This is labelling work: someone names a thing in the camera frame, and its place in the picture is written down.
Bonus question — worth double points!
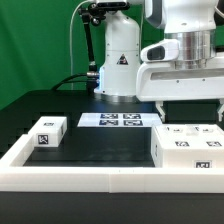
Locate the white cabinet top block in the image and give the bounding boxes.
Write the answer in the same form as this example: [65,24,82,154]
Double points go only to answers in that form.
[28,116,67,147]

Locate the black cable bundle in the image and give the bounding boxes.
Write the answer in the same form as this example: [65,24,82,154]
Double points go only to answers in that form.
[51,71,100,92]

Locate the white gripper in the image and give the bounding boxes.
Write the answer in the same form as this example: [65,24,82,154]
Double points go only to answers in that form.
[136,62,224,123]

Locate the white cable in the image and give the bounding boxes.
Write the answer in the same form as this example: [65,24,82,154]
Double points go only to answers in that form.
[69,0,93,91]

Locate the white cabinet body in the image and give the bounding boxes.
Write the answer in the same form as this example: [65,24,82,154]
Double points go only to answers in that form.
[151,124,224,168]

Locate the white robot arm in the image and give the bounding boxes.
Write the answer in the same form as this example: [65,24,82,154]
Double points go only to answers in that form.
[95,0,224,117]

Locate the white U-shaped frame wall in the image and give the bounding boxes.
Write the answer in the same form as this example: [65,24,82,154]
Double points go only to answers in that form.
[0,134,224,193]

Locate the white marker base sheet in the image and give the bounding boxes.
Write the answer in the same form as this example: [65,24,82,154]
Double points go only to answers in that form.
[78,113,162,128]

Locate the white door panel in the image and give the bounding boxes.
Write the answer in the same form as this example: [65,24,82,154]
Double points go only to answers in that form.
[155,125,197,149]
[195,124,224,149]

